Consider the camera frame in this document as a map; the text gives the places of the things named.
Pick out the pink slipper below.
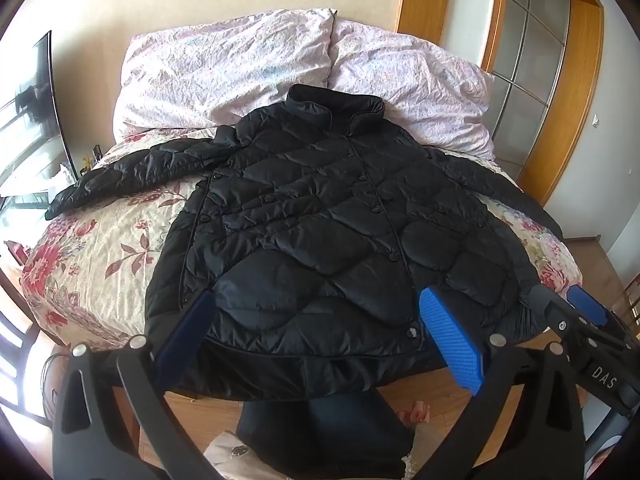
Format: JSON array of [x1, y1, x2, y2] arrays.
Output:
[[397, 401, 432, 424]]

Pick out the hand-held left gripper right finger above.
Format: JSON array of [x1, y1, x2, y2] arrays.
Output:
[[419, 287, 586, 480]]

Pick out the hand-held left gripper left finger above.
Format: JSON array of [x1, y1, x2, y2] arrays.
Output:
[[52, 290, 216, 480]]

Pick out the black flat screen television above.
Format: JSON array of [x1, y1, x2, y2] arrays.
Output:
[[0, 30, 81, 199]]

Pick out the black quilted jacket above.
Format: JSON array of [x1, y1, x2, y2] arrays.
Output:
[[45, 84, 566, 403]]

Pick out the pale pink patterned pillow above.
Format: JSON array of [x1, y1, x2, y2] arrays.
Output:
[[112, 8, 337, 142], [327, 19, 497, 161]]

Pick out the wooden door frame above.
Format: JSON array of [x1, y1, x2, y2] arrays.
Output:
[[397, 0, 606, 206]]

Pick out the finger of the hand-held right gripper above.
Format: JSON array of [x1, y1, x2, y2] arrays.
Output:
[[525, 285, 573, 335], [567, 284, 632, 350]]

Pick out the person's legs in jeans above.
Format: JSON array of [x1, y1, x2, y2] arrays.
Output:
[[235, 390, 417, 480]]

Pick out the round electric fan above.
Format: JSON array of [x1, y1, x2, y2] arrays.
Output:
[[39, 352, 77, 423]]

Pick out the floral bed sheet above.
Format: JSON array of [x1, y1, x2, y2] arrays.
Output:
[[22, 125, 583, 356]]

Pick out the glass panel door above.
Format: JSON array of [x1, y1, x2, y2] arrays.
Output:
[[487, 0, 571, 171]]

